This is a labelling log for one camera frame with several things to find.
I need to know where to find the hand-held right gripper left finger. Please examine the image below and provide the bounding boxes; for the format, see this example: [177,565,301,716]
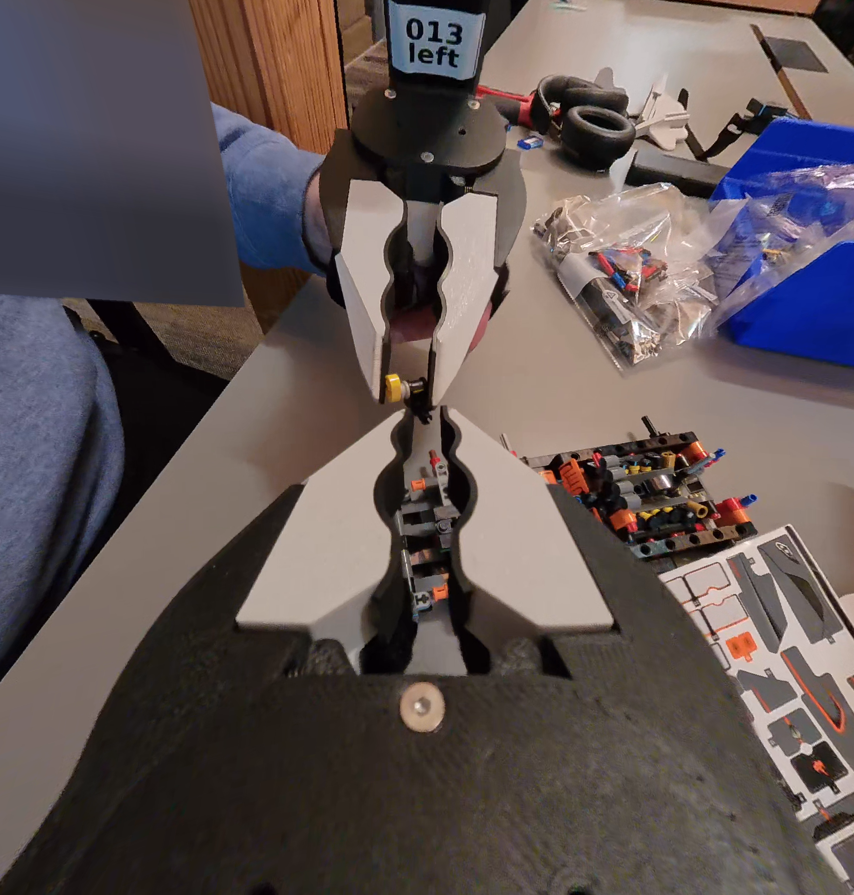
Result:
[236,409,410,676]

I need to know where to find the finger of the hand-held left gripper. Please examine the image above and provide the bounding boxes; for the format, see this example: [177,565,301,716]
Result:
[429,190,503,408]
[335,179,408,406]

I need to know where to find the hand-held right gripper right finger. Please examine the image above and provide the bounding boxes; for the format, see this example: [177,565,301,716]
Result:
[437,405,617,676]

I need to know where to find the yellow and black lego axle piece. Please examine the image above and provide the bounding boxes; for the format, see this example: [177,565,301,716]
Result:
[383,372,433,428]

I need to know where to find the black lego vehicle chassis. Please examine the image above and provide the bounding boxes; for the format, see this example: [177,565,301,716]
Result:
[398,415,760,619]

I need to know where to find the person's left forearm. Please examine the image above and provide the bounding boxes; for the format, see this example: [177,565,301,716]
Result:
[210,103,327,275]

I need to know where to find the clear bag of lego parts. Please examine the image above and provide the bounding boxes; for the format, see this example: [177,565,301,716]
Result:
[531,183,723,371]

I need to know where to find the lego sticker sheet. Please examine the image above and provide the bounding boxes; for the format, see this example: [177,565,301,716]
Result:
[657,524,854,868]

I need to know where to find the person's left hand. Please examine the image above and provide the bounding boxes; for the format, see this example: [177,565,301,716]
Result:
[303,167,508,356]

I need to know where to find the black headphones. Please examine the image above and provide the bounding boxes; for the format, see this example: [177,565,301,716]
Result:
[531,73,638,172]

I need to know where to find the wooden panel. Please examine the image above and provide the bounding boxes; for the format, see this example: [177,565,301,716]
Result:
[189,0,349,333]

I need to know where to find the person's dark trousers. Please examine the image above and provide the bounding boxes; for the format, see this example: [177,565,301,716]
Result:
[63,300,233,560]

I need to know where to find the black rectangular case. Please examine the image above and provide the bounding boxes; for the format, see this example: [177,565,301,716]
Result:
[612,148,729,199]

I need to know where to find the white toy jet plane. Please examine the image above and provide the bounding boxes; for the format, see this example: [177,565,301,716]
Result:
[593,66,693,151]

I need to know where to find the person's torso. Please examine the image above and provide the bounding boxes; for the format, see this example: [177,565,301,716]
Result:
[0,294,125,693]

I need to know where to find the clear plastic bag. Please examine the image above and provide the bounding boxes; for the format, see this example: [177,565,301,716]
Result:
[703,162,854,338]

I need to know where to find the blue plastic bin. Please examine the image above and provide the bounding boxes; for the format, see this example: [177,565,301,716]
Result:
[707,115,854,371]

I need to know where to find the black strap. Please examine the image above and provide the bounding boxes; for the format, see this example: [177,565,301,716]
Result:
[684,98,805,162]

